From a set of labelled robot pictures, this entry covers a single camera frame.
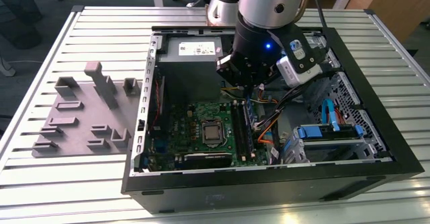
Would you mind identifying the grey stand foot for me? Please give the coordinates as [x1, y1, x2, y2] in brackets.
[0, 56, 16, 78]

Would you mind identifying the grey metal disk bay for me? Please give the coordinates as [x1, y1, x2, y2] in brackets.
[282, 133, 394, 164]

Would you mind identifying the blue SATA wire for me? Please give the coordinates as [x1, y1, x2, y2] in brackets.
[320, 98, 340, 132]

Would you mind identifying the black trash bin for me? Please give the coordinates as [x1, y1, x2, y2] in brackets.
[0, 0, 43, 50]

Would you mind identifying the wooden cabinet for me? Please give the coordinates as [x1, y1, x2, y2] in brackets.
[347, 0, 430, 48]

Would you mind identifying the black PC case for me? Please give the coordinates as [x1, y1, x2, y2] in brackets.
[120, 25, 424, 214]

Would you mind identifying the black RAM slot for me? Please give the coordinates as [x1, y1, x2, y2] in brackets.
[231, 101, 242, 160]
[234, 101, 246, 160]
[238, 101, 248, 159]

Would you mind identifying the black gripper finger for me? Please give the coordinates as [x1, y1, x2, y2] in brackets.
[250, 66, 280, 90]
[215, 54, 250, 90]

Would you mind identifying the black camera cable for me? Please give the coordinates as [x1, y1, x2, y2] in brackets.
[307, 0, 328, 28]
[295, 0, 308, 22]

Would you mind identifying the grey parts rack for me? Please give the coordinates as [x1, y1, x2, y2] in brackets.
[31, 61, 144, 157]

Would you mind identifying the blue RAM stick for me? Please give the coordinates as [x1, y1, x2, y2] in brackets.
[246, 123, 255, 158]
[244, 89, 256, 125]

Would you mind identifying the black graphics card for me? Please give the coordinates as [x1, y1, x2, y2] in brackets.
[173, 151, 234, 170]

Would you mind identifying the black cable bundle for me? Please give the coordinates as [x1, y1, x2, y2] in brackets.
[258, 77, 323, 134]

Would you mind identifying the orange SATA wire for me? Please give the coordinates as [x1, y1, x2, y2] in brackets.
[256, 117, 282, 144]

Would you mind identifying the grey power supply unit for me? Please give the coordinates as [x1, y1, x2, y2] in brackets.
[156, 36, 226, 103]

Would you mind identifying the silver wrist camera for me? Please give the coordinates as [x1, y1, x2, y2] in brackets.
[275, 56, 324, 87]

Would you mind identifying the metal socket cover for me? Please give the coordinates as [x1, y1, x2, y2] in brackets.
[200, 123, 226, 144]

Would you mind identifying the black camera bracket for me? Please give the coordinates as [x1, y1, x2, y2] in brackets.
[280, 29, 328, 71]

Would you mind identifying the green Dell motherboard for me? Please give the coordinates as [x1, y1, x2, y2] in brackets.
[149, 101, 270, 171]

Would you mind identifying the silver CPU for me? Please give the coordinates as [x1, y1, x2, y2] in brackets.
[203, 125, 222, 140]

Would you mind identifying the black CPU socket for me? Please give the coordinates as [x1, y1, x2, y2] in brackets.
[199, 119, 227, 148]

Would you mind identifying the hard disk in blue carrier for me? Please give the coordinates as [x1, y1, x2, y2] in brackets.
[295, 123, 364, 141]

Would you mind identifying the blue VGA port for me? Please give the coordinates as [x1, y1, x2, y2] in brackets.
[156, 138, 168, 156]

